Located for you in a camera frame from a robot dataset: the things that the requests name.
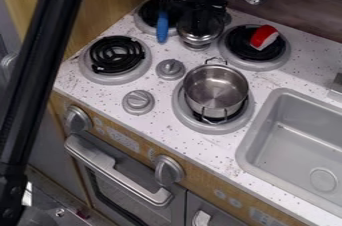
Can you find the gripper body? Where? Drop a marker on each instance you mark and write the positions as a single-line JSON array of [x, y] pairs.
[[199, 3]]

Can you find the red and white toy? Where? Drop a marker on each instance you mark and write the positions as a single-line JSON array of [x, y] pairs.
[[263, 37]]

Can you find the blue tool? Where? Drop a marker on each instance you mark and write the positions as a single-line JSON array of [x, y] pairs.
[[162, 27]]

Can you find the black stand pole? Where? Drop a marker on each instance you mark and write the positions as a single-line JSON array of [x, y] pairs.
[[33, 70]]

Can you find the silver pot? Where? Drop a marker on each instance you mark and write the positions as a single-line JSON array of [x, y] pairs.
[[215, 90]]

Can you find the toy sink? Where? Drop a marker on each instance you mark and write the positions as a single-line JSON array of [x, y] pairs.
[[298, 150]]

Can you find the toy stove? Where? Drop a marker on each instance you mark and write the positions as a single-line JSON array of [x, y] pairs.
[[116, 57]]

